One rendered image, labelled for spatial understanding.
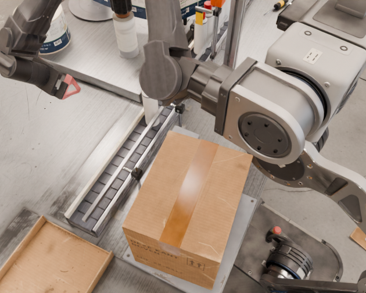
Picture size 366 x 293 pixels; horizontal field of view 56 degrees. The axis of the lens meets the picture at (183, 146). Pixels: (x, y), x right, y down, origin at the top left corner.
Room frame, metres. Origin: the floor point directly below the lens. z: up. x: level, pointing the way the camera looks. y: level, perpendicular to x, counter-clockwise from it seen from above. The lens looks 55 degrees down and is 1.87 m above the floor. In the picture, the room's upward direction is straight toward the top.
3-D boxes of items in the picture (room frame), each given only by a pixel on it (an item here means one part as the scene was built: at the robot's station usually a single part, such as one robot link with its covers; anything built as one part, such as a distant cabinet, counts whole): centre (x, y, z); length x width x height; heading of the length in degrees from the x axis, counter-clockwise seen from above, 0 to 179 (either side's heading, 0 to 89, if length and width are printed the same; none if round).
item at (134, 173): (0.54, 0.16, 0.91); 0.07 x 0.03 x 0.16; 64
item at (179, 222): (0.40, -0.02, 0.99); 0.30 x 0.24 x 0.27; 160
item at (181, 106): (0.81, 0.03, 0.91); 0.07 x 0.03 x 0.16; 64
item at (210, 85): (0.41, -0.06, 1.45); 0.09 x 0.08 x 0.12; 142
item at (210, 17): (1.24, -0.10, 0.98); 0.05 x 0.05 x 0.20
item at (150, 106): (0.80, 0.11, 0.98); 0.05 x 0.05 x 0.20
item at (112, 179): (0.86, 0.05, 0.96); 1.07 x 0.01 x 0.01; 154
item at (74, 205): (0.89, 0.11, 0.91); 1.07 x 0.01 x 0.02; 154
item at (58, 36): (1.27, 0.61, 0.95); 0.20 x 0.20 x 0.14
